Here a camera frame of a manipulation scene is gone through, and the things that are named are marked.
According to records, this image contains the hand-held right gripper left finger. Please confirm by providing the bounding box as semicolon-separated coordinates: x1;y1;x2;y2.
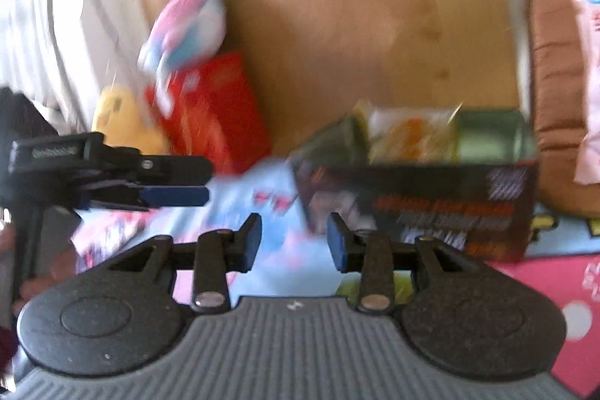
107;213;263;313

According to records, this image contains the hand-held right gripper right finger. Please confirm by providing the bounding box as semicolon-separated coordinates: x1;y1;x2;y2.
327;213;474;314

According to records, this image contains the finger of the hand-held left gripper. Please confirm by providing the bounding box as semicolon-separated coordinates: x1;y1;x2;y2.
100;149;215;187
75;184;210;213

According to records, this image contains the black tin box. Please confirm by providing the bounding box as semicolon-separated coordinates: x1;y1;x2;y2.
288;107;540;262

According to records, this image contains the clear mooncake packet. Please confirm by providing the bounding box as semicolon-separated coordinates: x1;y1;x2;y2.
354;100;462;164

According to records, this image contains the person's left hand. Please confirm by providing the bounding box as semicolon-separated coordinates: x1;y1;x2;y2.
19;247;78;302

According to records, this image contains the red gift bag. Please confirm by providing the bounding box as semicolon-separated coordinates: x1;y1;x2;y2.
145;51;273;176

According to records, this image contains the yellow plush toy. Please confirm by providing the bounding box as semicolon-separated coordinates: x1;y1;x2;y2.
91;85;172;157

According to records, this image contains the pink blue plush whale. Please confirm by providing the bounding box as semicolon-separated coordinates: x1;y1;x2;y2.
138;0;229;110

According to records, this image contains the white cloth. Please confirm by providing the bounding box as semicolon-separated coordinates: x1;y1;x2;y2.
0;0;141;120

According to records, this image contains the printed blanket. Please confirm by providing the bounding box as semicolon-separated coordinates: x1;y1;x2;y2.
42;161;600;398

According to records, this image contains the wood grain board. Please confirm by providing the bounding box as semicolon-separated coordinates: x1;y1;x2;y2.
136;0;533;169

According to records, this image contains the brown chair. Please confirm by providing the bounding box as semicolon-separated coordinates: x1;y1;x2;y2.
527;0;594;218

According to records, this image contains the pink snack bag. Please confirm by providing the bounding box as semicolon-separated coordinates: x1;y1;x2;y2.
548;0;600;185

